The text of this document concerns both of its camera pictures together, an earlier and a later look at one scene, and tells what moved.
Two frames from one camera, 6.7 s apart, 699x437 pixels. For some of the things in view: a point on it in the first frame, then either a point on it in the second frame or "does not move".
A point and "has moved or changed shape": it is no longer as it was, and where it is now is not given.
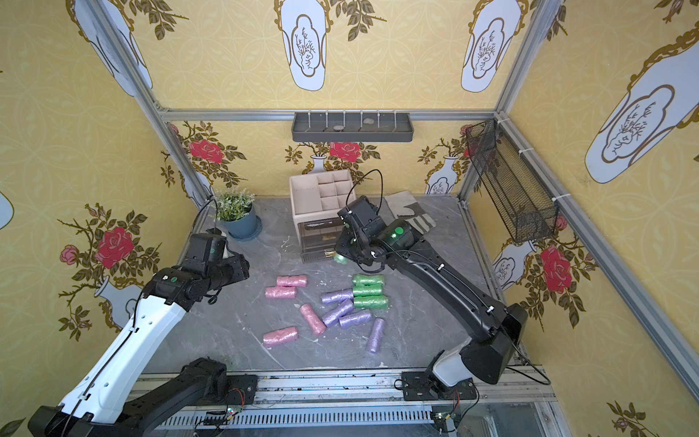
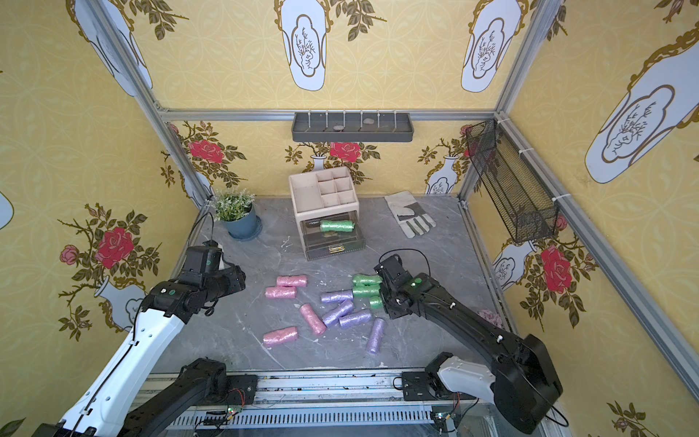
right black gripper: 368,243 → 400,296
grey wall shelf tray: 353,127 does not move
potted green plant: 237,212 does not move
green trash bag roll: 340,259 → 339,226
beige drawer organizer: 317,198 does not move
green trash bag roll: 368,281 does not move
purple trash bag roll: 355,320 does not move
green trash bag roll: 374,301 has moved or changed shape
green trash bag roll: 368,289 does not move
